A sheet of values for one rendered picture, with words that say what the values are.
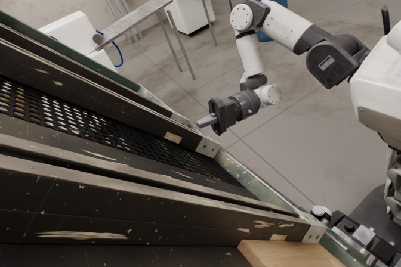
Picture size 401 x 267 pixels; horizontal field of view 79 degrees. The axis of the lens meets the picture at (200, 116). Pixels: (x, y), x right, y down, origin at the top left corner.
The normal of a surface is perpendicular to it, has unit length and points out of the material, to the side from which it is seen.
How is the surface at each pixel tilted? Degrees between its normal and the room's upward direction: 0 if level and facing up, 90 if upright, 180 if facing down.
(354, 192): 0
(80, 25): 90
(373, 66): 23
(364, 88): 68
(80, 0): 90
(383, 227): 0
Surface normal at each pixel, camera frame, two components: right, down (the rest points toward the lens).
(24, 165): 0.52, -0.85
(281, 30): -0.65, 0.26
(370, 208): -0.31, -0.74
